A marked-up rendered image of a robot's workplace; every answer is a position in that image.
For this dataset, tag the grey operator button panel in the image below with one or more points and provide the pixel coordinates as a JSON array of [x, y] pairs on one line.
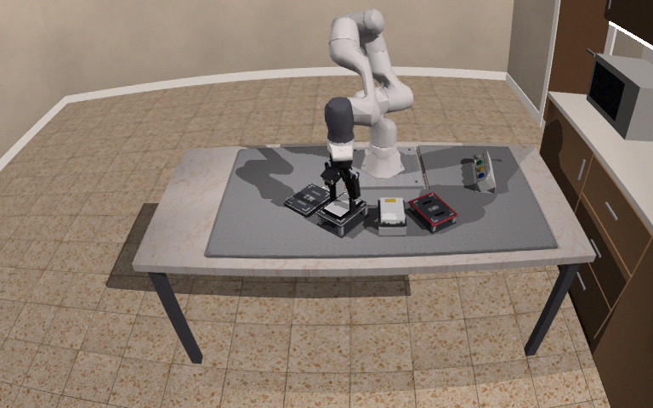
[[484, 181]]

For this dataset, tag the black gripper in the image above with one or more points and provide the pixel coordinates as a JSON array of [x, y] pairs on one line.
[[351, 180]]

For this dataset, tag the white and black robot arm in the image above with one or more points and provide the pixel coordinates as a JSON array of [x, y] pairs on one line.
[[348, 50]]

